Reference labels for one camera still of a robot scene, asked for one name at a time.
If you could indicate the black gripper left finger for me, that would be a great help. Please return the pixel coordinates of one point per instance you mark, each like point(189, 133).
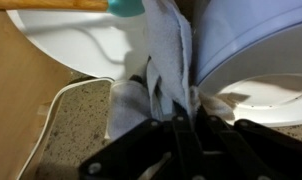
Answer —
point(141, 150)

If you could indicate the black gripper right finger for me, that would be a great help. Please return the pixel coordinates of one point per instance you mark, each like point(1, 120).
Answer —
point(257, 150)

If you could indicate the light blue tea towel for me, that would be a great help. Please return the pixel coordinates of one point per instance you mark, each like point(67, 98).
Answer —
point(167, 50)

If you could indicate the large white bowl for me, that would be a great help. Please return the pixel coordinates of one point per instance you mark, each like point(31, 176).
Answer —
point(74, 43)

